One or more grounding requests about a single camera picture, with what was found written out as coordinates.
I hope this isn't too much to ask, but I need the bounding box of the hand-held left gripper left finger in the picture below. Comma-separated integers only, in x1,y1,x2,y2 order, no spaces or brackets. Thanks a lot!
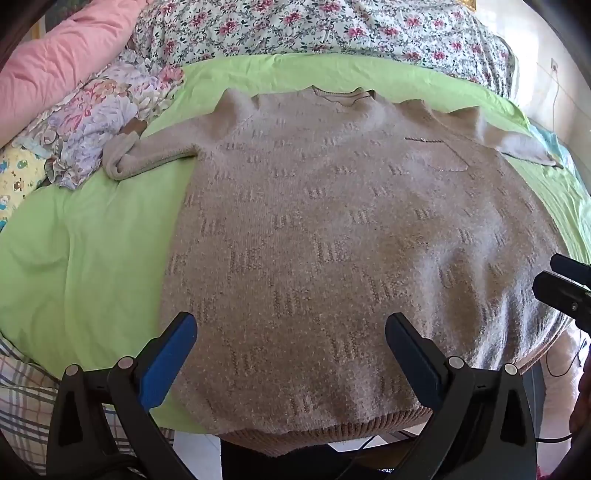
46,312,199,480

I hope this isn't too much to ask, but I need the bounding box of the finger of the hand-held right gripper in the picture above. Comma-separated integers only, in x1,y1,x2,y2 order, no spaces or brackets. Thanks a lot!
549,253,591,280
532,271,591,334

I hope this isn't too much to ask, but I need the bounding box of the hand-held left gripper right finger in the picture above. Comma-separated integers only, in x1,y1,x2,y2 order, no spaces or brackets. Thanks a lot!
385,313,539,480

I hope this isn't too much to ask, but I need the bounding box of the beige knitted sweater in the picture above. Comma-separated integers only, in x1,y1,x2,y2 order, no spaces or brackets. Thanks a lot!
102,85,571,455

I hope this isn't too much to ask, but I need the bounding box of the light blue cloth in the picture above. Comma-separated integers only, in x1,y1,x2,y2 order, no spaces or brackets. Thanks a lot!
529,122,578,176

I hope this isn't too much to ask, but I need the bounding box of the light green bed sheet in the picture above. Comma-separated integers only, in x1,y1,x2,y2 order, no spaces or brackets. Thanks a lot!
0,55,591,435

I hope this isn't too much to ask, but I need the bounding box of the plaid cloth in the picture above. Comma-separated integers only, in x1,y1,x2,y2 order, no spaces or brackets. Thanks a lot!
0,337,176,467

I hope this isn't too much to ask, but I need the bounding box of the yellow cartoon print cloth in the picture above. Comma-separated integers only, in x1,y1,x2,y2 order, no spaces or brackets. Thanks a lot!
0,145,49,232

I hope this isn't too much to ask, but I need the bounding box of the pastel floral blanket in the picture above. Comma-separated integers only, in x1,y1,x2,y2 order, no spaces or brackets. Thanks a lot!
21,48,185,190

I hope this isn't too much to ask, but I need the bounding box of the pink quilt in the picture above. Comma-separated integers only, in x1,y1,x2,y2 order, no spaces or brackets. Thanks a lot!
0,0,148,148

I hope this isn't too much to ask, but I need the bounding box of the rose print white quilt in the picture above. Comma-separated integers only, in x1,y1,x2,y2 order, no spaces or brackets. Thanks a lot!
134,0,515,100

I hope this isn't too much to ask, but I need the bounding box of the black cable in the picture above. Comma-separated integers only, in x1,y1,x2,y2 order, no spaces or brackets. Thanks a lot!
536,335,585,444

